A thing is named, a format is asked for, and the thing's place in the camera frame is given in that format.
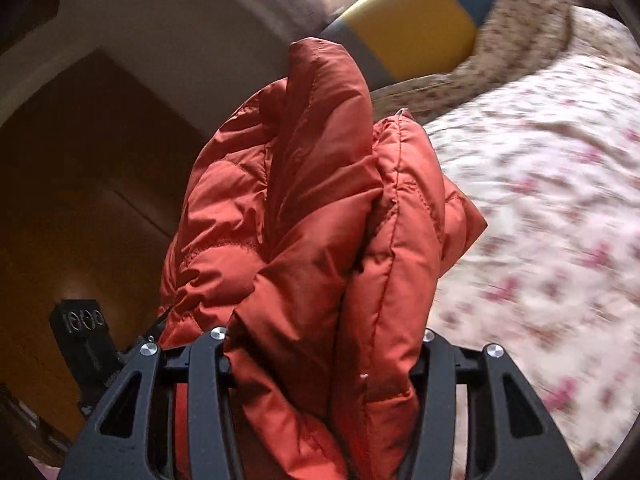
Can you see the grey yellow blue headboard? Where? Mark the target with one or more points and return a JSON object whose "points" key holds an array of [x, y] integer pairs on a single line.
{"points": [[397, 40]]}

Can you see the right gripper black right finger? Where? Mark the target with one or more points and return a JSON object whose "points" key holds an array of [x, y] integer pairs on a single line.
{"points": [[511, 435]]}

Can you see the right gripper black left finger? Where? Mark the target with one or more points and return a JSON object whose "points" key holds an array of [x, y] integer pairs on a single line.
{"points": [[131, 432]]}

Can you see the orange puffer jacket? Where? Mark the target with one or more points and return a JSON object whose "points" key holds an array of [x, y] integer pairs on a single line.
{"points": [[315, 235]]}

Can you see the floral bed quilt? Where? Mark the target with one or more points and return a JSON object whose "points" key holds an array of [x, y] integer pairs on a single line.
{"points": [[540, 128]]}

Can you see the brown wooden wardrobe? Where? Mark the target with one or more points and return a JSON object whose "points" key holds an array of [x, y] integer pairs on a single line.
{"points": [[93, 171]]}

